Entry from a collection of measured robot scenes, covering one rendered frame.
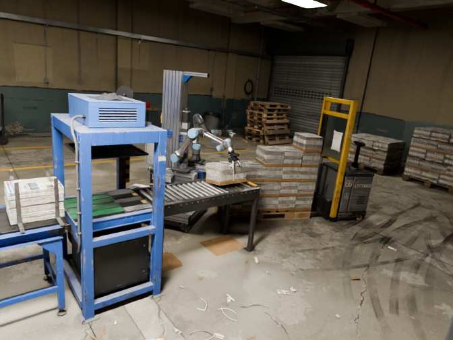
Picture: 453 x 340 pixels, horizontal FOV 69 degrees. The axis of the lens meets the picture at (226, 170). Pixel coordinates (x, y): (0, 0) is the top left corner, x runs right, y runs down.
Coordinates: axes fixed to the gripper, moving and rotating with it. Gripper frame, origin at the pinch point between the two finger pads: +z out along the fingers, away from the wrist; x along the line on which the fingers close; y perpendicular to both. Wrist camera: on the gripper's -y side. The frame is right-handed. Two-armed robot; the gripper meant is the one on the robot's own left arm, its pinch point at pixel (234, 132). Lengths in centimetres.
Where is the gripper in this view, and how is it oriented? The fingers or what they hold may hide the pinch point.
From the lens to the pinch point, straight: 491.8
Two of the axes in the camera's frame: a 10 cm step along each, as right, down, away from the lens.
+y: -1.2, 9.1, 3.9
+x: 1.6, 4.1, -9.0
